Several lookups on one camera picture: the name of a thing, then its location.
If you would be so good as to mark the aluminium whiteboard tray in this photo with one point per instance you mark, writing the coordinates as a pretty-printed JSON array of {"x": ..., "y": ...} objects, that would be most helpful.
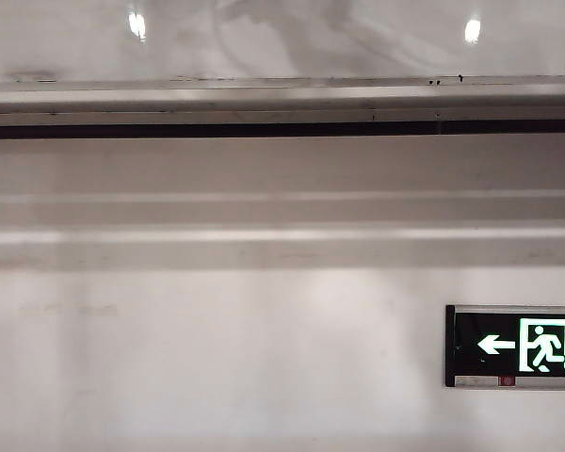
[{"x": 216, "y": 110}]

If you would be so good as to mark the white whiteboard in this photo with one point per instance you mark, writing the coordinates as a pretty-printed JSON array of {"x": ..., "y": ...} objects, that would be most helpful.
[{"x": 263, "y": 47}]

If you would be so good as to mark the green illuminated exit sign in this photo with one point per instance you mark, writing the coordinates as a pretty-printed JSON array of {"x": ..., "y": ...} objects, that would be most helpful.
[{"x": 499, "y": 348}]

